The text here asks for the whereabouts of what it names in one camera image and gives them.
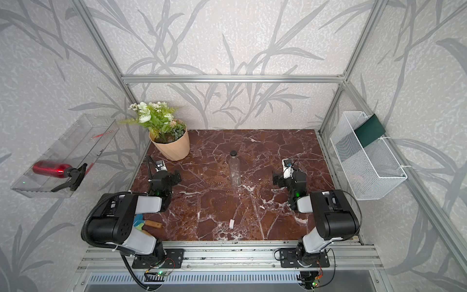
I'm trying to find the clear plastic bottle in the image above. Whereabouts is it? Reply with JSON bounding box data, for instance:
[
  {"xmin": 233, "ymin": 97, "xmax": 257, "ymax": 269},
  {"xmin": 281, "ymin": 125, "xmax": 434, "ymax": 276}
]
[{"xmin": 227, "ymin": 150, "xmax": 242, "ymax": 188}]

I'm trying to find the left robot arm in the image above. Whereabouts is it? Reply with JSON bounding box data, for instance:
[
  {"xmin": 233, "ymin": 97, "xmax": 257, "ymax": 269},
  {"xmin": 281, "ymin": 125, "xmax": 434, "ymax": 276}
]
[{"xmin": 81, "ymin": 170, "xmax": 181, "ymax": 256}]

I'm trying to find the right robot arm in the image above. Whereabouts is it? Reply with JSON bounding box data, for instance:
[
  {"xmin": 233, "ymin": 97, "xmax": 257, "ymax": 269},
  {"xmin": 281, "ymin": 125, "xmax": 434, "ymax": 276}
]
[{"xmin": 272, "ymin": 166, "xmax": 361, "ymax": 261}]

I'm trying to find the red spray bottle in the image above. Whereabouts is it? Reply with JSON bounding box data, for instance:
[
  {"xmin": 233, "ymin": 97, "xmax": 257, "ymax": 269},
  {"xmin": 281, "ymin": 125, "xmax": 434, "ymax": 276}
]
[{"xmin": 32, "ymin": 160, "xmax": 88, "ymax": 192}]

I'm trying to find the potted green plant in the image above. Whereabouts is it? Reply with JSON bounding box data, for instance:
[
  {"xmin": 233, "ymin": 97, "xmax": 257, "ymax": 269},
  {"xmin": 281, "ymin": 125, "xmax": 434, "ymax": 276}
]
[{"xmin": 124, "ymin": 102, "xmax": 190, "ymax": 161}]

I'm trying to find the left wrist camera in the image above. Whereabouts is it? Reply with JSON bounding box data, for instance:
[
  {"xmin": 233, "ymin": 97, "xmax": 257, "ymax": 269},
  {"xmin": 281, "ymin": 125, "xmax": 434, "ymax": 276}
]
[{"xmin": 154, "ymin": 160, "xmax": 167, "ymax": 172}]

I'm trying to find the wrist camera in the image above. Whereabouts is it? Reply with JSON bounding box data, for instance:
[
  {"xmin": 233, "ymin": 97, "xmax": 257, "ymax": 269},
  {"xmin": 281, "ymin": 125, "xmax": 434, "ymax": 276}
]
[
  {"xmin": 154, "ymin": 160, "xmax": 167, "ymax": 172},
  {"xmin": 282, "ymin": 159, "xmax": 294, "ymax": 179}
]

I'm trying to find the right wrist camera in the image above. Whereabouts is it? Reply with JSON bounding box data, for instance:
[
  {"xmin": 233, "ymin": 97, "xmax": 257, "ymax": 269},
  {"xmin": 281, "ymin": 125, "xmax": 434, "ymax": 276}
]
[{"xmin": 282, "ymin": 159, "xmax": 294, "ymax": 179}]

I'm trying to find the wooden handled tool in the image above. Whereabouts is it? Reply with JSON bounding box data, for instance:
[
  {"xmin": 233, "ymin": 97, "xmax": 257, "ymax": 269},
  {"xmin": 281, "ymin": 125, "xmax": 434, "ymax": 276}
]
[{"xmin": 133, "ymin": 214, "xmax": 163, "ymax": 236}]

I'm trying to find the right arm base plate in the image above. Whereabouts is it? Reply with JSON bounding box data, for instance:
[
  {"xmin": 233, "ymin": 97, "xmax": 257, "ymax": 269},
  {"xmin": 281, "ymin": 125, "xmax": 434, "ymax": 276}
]
[{"xmin": 278, "ymin": 248, "xmax": 330, "ymax": 268}]

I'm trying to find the white wire mesh basket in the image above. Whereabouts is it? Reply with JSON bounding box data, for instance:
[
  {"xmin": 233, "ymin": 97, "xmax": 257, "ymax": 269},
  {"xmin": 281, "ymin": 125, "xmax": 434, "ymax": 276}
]
[{"xmin": 330, "ymin": 111, "xmax": 407, "ymax": 201}]

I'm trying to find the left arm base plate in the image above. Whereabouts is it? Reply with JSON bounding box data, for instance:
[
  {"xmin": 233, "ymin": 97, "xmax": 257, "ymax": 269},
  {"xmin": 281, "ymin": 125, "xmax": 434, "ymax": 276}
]
[{"xmin": 132, "ymin": 249, "xmax": 185, "ymax": 270}]

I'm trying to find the clear plastic wall tray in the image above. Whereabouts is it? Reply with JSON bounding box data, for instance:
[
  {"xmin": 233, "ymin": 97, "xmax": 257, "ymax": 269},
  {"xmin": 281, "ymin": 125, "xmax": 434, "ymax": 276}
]
[{"xmin": 11, "ymin": 114, "xmax": 119, "ymax": 198}]

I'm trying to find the black corrugated cable hose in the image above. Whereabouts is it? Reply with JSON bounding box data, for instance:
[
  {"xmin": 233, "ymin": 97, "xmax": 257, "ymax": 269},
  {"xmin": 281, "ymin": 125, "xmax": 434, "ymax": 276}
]
[{"xmin": 80, "ymin": 155, "xmax": 161, "ymax": 292}]

